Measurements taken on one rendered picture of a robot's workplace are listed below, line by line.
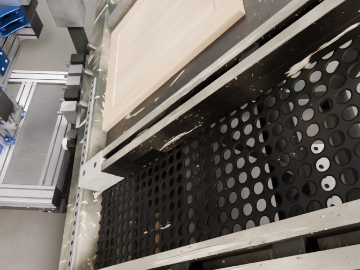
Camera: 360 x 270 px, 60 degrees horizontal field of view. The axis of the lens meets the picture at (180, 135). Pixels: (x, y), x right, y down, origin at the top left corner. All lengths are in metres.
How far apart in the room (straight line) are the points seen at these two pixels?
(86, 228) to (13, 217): 1.16
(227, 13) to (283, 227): 0.46
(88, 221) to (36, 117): 1.20
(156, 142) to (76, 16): 0.98
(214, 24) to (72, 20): 0.94
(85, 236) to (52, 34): 2.11
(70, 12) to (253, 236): 1.30
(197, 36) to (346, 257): 0.54
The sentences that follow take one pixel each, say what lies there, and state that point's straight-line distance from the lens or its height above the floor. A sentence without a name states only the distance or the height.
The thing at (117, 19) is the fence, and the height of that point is 0.94.
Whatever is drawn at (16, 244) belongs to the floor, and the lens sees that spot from 1.97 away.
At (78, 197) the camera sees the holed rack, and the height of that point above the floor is 0.90.
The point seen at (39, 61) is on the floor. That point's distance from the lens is 2.60.
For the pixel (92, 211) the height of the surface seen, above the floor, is 0.89.
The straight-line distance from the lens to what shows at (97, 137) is 0.99.
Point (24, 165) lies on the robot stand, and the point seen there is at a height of 0.21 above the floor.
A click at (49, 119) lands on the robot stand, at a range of 1.97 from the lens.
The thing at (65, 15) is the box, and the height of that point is 0.82.
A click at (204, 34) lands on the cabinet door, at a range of 0.72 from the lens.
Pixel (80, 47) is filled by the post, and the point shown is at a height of 0.60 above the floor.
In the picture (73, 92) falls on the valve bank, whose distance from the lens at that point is 1.29.
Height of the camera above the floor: 1.73
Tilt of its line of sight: 60 degrees down
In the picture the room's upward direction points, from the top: straight up
